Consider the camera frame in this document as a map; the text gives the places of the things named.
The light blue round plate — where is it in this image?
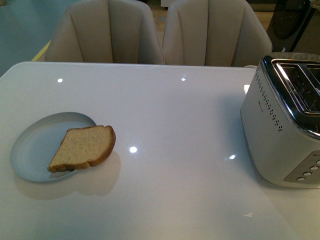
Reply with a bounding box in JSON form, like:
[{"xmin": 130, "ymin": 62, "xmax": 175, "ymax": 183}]
[{"xmin": 10, "ymin": 112, "xmax": 96, "ymax": 183}]

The left beige upholstered chair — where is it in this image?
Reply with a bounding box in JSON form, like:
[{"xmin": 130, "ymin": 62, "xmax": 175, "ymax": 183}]
[{"xmin": 45, "ymin": 0, "xmax": 165, "ymax": 65}]

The white two-slot toaster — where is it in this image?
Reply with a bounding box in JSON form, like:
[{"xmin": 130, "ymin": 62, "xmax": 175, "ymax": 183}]
[{"xmin": 240, "ymin": 52, "xmax": 320, "ymax": 189}]

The slice of brown bread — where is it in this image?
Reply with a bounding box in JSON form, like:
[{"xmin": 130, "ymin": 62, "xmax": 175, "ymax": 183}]
[{"xmin": 47, "ymin": 125, "xmax": 116, "ymax": 173}]

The beige upholstered chair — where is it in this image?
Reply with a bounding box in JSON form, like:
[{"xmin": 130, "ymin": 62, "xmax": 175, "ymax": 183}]
[
  {"xmin": 45, "ymin": 0, "xmax": 165, "ymax": 65},
  {"xmin": 162, "ymin": 0, "xmax": 273, "ymax": 67}
]

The right beige upholstered chair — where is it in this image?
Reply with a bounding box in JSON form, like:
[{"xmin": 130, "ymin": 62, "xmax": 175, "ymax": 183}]
[{"xmin": 162, "ymin": 0, "xmax": 273, "ymax": 67}]

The dark washing machine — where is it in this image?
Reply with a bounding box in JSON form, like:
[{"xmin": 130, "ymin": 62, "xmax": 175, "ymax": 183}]
[{"xmin": 267, "ymin": 0, "xmax": 320, "ymax": 55}]

